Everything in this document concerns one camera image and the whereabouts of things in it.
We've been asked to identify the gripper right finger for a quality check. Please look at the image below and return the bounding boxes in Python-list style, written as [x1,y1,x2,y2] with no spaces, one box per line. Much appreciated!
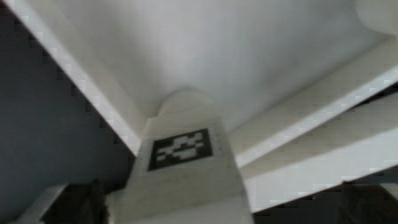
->
[336,183,398,224]

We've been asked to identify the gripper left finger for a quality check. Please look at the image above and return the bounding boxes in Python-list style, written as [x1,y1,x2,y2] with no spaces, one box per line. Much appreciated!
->
[16,180,109,224]

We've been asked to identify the white table leg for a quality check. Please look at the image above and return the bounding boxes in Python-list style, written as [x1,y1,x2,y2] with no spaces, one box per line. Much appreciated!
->
[114,90,254,224]

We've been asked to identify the white square tabletop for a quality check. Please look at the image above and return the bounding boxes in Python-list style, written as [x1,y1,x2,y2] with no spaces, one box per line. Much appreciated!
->
[0,0,398,165]

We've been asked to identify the white U-shaped obstacle wall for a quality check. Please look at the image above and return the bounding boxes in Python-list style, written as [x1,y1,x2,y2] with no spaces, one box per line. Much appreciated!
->
[111,94,398,224]

